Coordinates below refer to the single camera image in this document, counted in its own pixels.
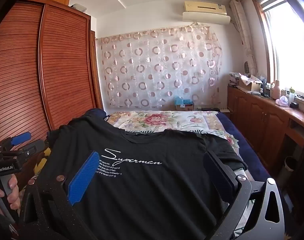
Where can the circle-patterned sheer curtain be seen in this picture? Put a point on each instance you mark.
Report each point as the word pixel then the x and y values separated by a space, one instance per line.
pixel 154 67

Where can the navy bed sheet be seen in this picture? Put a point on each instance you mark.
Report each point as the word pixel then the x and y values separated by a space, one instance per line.
pixel 246 142

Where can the navy folded blanket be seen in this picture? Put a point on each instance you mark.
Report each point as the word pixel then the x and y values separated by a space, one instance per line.
pixel 94 113

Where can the white box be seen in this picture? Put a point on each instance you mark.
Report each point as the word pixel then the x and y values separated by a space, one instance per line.
pixel 79 8

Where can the green-capped clear bottle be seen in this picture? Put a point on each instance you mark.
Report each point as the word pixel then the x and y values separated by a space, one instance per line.
pixel 291 97

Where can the cream wall air conditioner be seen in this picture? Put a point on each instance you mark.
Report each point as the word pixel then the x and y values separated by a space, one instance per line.
pixel 204 15

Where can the pink plastic bag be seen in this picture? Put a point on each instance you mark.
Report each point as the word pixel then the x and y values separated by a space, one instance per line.
pixel 281 101

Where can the black t-shirt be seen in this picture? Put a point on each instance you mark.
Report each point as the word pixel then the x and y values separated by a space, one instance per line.
pixel 142 192

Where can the wooden slatted wardrobe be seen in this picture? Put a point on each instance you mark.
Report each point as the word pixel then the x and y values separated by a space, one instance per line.
pixel 67 67

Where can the wooden sideboard cabinet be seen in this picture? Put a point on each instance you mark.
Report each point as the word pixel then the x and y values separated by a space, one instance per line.
pixel 261 120

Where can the floral blanket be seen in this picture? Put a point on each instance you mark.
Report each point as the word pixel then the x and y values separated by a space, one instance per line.
pixel 154 120

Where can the dark oval wall ornament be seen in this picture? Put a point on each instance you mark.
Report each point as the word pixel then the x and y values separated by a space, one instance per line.
pixel 247 67

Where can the person's left hand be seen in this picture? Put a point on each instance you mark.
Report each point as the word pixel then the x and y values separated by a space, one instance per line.
pixel 13 198

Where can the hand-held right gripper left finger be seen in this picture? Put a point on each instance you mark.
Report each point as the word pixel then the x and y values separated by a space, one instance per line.
pixel 83 177

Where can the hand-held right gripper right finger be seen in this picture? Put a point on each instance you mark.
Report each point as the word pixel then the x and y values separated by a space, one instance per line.
pixel 220 177

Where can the open cardboard box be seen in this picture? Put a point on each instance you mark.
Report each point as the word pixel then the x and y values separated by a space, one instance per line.
pixel 251 86

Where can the pink bottle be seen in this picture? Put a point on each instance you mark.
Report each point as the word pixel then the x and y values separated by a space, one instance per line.
pixel 276 91

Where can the dark waste bin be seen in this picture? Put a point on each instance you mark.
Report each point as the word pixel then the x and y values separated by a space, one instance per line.
pixel 290 167

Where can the small black box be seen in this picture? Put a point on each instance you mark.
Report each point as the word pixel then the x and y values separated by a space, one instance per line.
pixel 294 105

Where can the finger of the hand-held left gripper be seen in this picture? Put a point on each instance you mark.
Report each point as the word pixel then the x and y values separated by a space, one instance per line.
pixel 33 148
pixel 21 138

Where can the wooden-framed window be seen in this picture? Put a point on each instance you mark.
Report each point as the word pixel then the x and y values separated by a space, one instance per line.
pixel 286 55

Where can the blue cardboard box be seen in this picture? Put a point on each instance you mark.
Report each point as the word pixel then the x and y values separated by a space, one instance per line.
pixel 183 103

